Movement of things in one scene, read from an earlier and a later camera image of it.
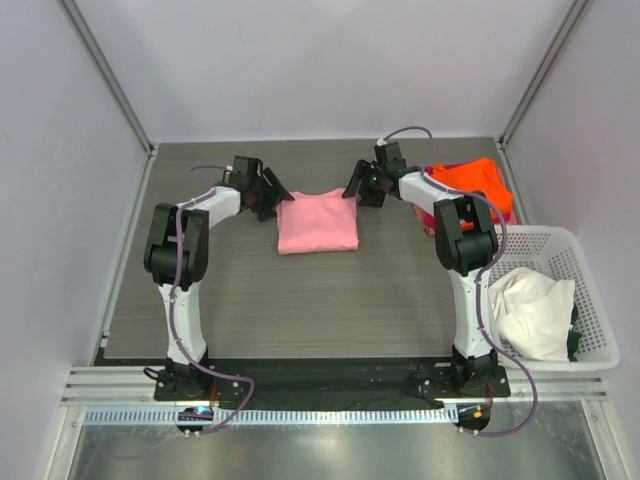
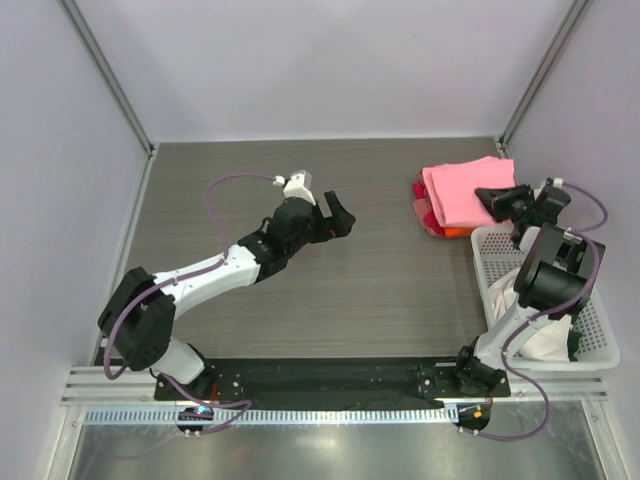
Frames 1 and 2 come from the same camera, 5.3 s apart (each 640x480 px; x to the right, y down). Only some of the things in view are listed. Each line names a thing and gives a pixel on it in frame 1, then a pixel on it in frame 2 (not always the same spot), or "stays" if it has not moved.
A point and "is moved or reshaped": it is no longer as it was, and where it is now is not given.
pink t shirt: x=317 y=223 is moved or reshaped
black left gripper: x=267 y=210 -> x=337 y=226
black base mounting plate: x=353 y=379 stays
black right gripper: x=362 y=171 -> x=494 y=199
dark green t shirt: x=573 y=336 stays
